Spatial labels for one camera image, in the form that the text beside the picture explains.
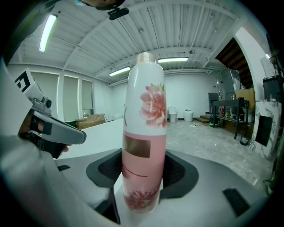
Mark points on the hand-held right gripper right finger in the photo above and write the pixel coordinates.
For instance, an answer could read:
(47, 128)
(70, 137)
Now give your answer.
(199, 177)

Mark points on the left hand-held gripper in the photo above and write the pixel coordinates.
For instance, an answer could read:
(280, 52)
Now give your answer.
(28, 84)

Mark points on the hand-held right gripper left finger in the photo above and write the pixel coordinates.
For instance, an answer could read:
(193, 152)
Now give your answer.
(33, 181)

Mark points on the pink bottle white cap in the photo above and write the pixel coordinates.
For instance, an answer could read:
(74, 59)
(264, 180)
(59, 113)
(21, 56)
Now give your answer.
(144, 133)

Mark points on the person's left hand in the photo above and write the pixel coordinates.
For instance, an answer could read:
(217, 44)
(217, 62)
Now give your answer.
(26, 127)

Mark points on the large cardboard box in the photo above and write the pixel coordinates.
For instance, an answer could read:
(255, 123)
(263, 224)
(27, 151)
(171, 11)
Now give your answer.
(88, 122)

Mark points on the window roller blind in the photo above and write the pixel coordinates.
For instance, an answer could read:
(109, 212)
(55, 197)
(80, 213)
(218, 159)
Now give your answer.
(50, 95)
(71, 97)
(87, 94)

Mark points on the dark green canister vacuum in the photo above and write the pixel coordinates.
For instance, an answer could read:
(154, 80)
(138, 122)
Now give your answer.
(214, 121)

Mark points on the wooden step platform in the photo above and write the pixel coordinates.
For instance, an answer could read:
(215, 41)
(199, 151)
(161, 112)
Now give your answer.
(202, 119)

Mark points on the white round bin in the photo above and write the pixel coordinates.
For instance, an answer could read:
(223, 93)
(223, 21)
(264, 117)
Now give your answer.
(188, 115)

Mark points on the black metal rack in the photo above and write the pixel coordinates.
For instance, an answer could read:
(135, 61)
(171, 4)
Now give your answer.
(228, 102)

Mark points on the ceiling tube light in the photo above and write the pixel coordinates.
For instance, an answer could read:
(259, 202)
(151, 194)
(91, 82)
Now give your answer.
(47, 33)
(119, 71)
(173, 59)

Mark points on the marble cabinet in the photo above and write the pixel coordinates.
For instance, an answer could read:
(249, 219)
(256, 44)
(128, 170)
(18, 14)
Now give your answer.
(275, 124)

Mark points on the brown cardboard box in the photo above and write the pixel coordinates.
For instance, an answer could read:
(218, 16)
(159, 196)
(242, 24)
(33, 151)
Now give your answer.
(245, 96)

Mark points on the silver refrigerator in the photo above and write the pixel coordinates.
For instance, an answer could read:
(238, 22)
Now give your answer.
(228, 84)

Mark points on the black bin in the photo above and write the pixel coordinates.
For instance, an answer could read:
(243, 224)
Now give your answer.
(273, 88)

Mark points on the person's face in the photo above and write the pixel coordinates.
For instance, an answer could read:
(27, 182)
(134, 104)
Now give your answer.
(99, 4)

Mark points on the black head-mounted camera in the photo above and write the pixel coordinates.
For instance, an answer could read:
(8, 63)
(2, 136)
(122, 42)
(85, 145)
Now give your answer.
(118, 13)

